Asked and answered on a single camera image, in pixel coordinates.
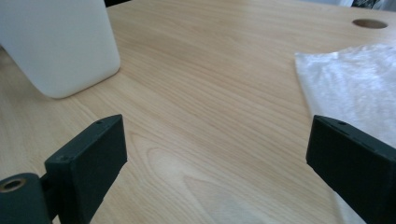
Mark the white plastic bin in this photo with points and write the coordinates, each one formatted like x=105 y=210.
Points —
x=59 y=43

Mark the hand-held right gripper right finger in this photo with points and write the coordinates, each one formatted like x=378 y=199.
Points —
x=358 y=161

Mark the clear plastic bag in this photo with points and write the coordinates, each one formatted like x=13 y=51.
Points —
x=351 y=87

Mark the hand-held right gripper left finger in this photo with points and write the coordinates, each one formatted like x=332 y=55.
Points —
x=90 y=161

